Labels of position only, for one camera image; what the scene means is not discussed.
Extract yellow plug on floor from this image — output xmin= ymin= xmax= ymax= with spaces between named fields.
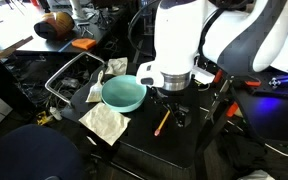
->
xmin=37 ymin=111 xmax=53 ymax=126

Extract crumpled paper napkin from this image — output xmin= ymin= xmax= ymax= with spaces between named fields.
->
xmin=79 ymin=102 xmax=131 ymax=146

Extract wooden handled paint brush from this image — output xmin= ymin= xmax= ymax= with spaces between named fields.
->
xmin=86 ymin=71 xmax=104 ymax=103

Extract black orange bar clamp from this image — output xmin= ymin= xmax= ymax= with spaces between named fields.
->
xmin=205 ymin=70 xmax=261 ymax=121

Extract orange block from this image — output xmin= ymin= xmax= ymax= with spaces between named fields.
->
xmin=72 ymin=38 xmax=96 ymax=50

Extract yellow pencil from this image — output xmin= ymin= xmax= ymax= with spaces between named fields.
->
xmin=154 ymin=110 xmax=170 ymax=136

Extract blue bowl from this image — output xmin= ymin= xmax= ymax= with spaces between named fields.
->
xmin=102 ymin=75 xmax=147 ymax=113

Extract chrome tube chair frame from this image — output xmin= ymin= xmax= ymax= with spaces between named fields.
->
xmin=44 ymin=51 xmax=105 ymax=107

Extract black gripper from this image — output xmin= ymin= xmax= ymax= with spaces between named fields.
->
xmin=150 ymin=87 xmax=193 ymax=127

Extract small crumpled paper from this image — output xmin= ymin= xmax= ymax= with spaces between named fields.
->
xmin=105 ymin=57 xmax=128 ymax=76

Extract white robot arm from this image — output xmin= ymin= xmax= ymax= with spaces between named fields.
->
xmin=136 ymin=0 xmax=288 ymax=91

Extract dark blue chair seat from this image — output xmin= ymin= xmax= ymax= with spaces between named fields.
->
xmin=0 ymin=125 xmax=84 ymax=180

